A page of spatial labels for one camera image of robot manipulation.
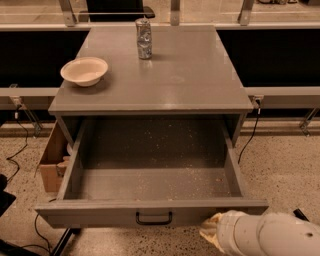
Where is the grey top drawer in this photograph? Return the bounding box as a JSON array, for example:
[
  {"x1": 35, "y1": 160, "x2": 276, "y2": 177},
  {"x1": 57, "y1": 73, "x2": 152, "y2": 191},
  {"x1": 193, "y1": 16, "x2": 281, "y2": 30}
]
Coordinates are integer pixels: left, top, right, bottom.
[{"x1": 36, "y1": 117, "x2": 268, "y2": 228}]

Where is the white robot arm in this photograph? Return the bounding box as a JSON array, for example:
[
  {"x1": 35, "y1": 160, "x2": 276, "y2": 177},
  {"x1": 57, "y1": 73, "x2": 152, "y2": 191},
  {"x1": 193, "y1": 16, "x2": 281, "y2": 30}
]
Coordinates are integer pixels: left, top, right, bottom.
[{"x1": 199, "y1": 210, "x2": 320, "y2": 256}]

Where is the grey drawer cabinet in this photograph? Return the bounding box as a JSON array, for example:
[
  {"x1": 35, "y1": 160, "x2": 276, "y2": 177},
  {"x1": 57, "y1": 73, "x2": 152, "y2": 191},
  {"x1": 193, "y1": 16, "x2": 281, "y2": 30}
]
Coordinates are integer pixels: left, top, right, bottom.
[{"x1": 47, "y1": 25, "x2": 254, "y2": 148}]

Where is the black stand leg right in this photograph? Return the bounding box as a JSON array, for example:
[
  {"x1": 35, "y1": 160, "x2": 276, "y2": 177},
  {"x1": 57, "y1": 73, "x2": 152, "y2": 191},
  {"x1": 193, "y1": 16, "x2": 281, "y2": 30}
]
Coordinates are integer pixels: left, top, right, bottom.
[{"x1": 293, "y1": 209, "x2": 308, "y2": 221}]

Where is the black stand leg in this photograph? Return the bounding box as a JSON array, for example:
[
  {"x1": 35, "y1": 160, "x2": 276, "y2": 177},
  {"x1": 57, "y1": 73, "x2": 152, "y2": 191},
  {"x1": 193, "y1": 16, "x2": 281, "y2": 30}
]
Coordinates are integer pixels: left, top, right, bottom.
[
  {"x1": 50, "y1": 228, "x2": 80, "y2": 256},
  {"x1": 293, "y1": 209, "x2": 308, "y2": 221}
]

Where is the black stand leg left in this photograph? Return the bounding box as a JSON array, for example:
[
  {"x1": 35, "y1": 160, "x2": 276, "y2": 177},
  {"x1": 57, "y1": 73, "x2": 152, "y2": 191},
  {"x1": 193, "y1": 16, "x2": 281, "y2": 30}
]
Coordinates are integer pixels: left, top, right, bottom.
[{"x1": 50, "y1": 228, "x2": 80, "y2": 256}]

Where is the brown cardboard box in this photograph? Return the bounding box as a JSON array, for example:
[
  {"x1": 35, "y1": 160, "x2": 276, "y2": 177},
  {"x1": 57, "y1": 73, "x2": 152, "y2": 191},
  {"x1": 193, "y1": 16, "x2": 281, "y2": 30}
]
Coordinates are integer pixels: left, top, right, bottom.
[{"x1": 38, "y1": 122, "x2": 70, "y2": 192}]

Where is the white paper bowl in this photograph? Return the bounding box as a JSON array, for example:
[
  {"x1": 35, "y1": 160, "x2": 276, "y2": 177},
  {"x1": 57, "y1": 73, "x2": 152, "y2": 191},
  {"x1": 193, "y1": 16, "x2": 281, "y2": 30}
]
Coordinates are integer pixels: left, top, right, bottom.
[{"x1": 60, "y1": 57, "x2": 109, "y2": 87}]

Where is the black object left edge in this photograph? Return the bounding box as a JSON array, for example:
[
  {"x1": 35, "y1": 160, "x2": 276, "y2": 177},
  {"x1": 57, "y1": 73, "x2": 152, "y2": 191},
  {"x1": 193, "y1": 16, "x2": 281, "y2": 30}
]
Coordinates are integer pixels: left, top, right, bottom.
[{"x1": 0, "y1": 174, "x2": 16, "y2": 217}]

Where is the black top drawer handle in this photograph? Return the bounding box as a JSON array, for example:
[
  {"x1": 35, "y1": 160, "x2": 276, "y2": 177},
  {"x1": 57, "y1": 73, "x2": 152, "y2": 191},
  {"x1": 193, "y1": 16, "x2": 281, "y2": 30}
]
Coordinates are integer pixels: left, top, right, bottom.
[{"x1": 135, "y1": 212, "x2": 173, "y2": 226}]

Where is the black cable right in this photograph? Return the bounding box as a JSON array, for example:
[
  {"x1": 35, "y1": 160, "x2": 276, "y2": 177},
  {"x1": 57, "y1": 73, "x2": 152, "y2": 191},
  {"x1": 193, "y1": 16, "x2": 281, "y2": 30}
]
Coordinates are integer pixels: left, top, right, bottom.
[{"x1": 236, "y1": 98, "x2": 262, "y2": 165}]

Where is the black floor cable front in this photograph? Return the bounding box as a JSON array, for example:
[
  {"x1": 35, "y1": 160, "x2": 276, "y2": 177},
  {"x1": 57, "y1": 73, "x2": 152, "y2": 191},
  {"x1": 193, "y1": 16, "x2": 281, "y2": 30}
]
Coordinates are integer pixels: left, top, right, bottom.
[{"x1": 20, "y1": 198, "x2": 57, "y2": 254}]

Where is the black cable left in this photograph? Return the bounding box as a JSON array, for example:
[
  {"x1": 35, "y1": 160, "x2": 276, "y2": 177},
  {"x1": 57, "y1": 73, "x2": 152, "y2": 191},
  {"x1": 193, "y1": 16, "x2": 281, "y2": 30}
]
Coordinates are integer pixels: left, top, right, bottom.
[{"x1": 5, "y1": 105, "x2": 30, "y2": 183}]

